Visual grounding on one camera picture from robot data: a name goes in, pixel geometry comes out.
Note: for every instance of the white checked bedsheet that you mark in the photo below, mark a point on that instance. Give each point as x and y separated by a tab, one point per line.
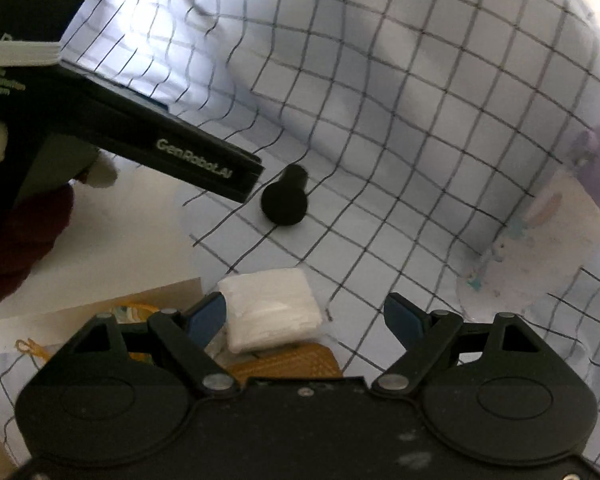
380	110

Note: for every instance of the black flashlight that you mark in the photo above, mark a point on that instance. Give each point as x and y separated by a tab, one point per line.
282	202

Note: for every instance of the purple and white water bottle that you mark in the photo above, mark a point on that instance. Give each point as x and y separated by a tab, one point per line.
555	230

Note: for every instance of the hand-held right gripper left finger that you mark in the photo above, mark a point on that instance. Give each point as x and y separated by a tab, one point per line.
206	317

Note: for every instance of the person's left hand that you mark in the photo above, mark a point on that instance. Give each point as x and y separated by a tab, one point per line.
102	172

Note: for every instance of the brown woven case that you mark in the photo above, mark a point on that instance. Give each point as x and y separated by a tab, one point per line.
290	362

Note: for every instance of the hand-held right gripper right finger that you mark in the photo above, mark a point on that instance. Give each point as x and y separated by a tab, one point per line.
402	320

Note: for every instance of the white cloth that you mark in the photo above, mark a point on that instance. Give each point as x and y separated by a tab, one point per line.
270	305

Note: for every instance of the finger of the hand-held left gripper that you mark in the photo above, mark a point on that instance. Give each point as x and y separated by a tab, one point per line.
150	102

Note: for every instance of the white cardboard box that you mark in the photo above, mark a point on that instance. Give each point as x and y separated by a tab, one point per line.
130	240

